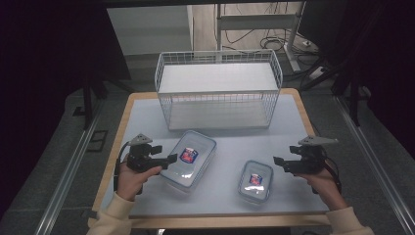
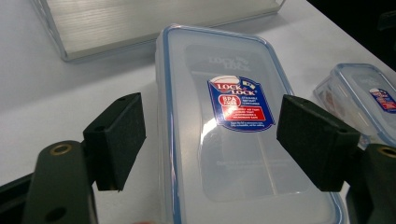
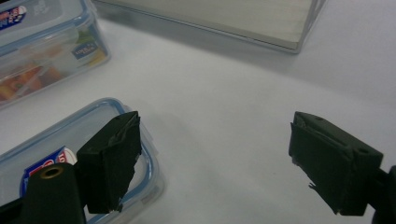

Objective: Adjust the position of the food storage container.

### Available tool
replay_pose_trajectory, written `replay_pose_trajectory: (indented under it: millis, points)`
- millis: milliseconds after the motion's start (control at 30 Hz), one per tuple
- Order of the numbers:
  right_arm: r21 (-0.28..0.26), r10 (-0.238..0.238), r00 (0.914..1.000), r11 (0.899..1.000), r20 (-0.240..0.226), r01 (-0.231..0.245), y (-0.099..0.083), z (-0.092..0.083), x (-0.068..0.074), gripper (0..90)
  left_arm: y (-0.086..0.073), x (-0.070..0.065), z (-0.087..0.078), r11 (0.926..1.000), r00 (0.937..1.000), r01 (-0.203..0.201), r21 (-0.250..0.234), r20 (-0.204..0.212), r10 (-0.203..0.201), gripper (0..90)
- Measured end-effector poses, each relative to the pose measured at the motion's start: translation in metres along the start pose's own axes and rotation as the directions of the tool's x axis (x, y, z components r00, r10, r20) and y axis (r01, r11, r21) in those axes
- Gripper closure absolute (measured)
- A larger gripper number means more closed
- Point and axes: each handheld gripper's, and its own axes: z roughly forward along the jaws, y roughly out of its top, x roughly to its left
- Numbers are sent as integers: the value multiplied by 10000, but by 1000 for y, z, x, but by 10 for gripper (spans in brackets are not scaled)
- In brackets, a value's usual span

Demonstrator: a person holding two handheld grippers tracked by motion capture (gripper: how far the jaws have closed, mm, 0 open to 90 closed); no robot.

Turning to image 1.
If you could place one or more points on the white cabinet panel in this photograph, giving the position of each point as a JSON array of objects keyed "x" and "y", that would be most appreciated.
[{"x": 150, "y": 29}]

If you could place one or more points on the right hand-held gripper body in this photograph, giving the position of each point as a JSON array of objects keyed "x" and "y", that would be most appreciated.
[{"x": 310, "y": 156}]

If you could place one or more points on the small clear plastic food container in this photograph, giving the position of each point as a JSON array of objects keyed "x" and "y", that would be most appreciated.
[{"x": 256, "y": 181}]

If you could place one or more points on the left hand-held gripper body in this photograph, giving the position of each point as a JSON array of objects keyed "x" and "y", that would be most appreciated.
[{"x": 140, "y": 156}]

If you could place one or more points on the person's right hand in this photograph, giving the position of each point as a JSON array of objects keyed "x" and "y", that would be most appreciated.
[{"x": 323, "y": 187}]

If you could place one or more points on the aluminium floor rail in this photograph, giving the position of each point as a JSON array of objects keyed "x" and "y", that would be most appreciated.
[
  {"x": 378, "y": 169},
  {"x": 68, "y": 176}
]

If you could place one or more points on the large clear plastic food container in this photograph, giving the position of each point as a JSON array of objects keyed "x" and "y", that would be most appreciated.
[{"x": 195, "y": 163}]

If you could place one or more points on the white power strip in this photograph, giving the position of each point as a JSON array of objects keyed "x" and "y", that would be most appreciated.
[{"x": 316, "y": 73}]

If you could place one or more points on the black metal stand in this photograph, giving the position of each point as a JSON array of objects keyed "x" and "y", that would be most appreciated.
[{"x": 354, "y": 91}]

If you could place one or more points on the person's left hand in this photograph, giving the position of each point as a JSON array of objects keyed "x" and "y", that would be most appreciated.
[{"x": 132, "y": 182}]

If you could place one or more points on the white metal desk frame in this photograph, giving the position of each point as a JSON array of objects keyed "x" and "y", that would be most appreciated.
[{"x": 257, "y": 21}]

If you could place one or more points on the black floor plate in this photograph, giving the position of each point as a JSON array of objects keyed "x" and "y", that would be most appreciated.
[{"x": 97, "y": 141}]

